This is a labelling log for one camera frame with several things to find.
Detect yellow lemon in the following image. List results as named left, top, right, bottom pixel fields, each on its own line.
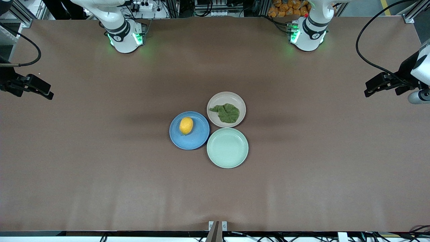
left=179, top=117, right=194, bottom=136

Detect green lettuce leaf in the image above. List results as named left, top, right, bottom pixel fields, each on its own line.
left=209, top=103, right=241, bottom=124

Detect brown table cover sheet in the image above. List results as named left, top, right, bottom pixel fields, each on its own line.
left=0, top=16, right=430, bottom=232

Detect bag of oranges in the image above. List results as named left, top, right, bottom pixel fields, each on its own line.
left=267, top=0, right=311, bottom=18

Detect white power strip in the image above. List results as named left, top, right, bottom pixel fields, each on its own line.
left=129, top=0, right=156, bottom=12

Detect beige plate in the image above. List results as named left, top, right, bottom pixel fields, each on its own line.
left=207, top=91, right=247, bottom=128

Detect light green plate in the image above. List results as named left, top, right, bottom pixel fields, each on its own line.
left=206, top=127, right=249, bottom=169

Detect blue plate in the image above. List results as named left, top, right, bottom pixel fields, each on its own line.
left=169, top=111, right=210, bottom=150

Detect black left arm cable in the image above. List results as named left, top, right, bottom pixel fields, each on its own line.
left=355, top=0, right=415, bottom=86

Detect aluminium frame profile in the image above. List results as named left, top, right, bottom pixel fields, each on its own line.
left=401, top=0, right=430, bottom=24
left=0, top=0, right=34, bottom=28

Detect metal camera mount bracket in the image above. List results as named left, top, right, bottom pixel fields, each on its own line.
left=206, top=220, right=228, bottom=242

